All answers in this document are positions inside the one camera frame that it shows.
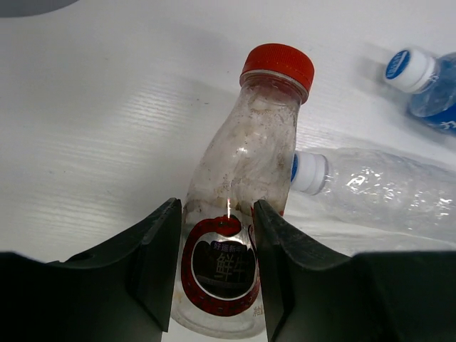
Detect clear bottle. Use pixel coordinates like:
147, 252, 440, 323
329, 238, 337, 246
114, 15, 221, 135
291, 148, 455, 242

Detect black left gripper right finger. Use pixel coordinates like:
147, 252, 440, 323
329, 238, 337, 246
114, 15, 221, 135
253, 200, 455, 341

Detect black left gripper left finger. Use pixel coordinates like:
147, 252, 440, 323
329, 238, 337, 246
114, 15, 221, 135
1, 198, 182, 341

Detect blue label water bottle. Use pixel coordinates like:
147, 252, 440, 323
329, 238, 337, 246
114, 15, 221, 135
383, 48, 455, 136

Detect white round bin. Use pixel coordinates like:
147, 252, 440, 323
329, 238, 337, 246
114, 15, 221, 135
0, 0, 77, 18

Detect red cap milk bottle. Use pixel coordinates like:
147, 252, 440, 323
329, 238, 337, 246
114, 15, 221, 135
171, 43, 314, 339

